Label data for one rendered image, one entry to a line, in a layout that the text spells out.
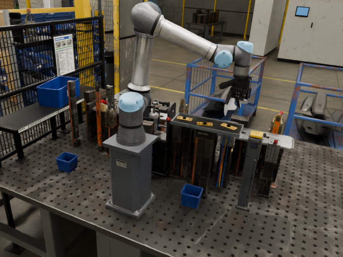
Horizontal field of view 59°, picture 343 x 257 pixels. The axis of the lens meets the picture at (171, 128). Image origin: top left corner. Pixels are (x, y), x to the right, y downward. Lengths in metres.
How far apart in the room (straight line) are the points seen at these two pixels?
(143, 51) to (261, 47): 8.39
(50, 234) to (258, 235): 1.20
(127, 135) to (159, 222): 0.49
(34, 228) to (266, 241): 1.84
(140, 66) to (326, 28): 8.41
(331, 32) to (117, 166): 8.61
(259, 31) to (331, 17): 1.87
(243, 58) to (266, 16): 8.22
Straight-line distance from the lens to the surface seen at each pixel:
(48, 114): 2.08
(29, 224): 2.82
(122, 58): 5.05
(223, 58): 1.31
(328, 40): 9.67
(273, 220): 1.79
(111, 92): 2.00
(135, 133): 1.46
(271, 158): 1.79
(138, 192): 1.60
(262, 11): 9.68
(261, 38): 9.73
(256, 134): 1.58
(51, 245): 2.10
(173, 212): 1.70
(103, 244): 1.87
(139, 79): 1.52
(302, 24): 9.62
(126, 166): 1.51
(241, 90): 1.49
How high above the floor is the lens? 1.81
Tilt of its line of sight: 25 degrees down
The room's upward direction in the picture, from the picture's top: 4 degrees clockwise
